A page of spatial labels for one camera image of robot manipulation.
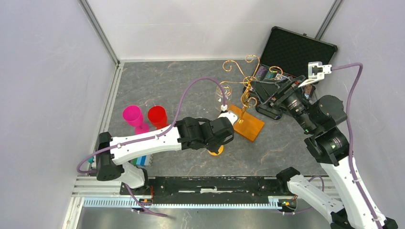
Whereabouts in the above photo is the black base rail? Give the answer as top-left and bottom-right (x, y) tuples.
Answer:
(72, 176), (293, 209)

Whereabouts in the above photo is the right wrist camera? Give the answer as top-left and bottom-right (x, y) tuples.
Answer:
(299, 62), (332, 87)

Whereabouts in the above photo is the black poker chip case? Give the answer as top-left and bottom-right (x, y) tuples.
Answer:
(255, 26), (338, 120)

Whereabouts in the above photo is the clear glass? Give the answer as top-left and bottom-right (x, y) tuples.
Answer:
(213, 83), (233, 111)

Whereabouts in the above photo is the yellow wine glass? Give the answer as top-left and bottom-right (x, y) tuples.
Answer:
(208, 145), (224, 156)

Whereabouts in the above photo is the red wine glass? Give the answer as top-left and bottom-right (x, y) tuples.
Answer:
(147, 105), (169, 129)

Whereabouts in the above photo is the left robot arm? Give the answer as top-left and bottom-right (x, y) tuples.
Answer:
(95, 111), (238, 195)

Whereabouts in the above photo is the green blue lego block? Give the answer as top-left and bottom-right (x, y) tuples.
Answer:
(131, 155), (151, 166)

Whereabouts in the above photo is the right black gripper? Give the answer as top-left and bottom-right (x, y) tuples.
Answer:
(251, 75), (318, 133)

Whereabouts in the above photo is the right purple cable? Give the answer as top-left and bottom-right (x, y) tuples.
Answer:
(278, 62), (384, 229)

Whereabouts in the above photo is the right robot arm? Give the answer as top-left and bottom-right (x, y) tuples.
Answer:
(251, 79), (398, 229)

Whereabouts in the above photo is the gold wire glass rack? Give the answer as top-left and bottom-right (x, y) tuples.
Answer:
(222, 55), (265, 142)

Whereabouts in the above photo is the pink wine glass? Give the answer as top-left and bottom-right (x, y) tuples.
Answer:
(122, 105), (149, 135)

